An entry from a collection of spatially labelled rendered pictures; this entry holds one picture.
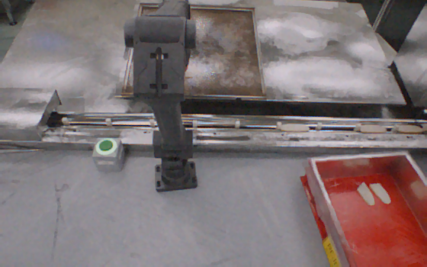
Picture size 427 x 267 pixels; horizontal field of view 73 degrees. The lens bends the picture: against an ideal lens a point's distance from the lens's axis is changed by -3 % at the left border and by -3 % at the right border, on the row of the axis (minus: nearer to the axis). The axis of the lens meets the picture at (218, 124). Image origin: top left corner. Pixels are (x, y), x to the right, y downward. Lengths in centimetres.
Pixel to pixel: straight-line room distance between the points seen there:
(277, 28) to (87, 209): 99
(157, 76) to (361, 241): 69
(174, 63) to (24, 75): 100
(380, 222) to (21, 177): 103
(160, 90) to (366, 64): 101
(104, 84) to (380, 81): 107
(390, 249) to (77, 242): 81
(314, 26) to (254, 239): 94
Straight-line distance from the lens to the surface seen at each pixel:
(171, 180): 84
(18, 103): 110
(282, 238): 84
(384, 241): 95
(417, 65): 128
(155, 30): 46
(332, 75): 121
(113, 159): 88
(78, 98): 119
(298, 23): 139
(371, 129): 114
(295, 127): 102
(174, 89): 44
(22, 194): 99
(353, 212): 95
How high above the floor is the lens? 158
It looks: 47 degrees down
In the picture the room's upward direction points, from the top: 5 degrees clockwise
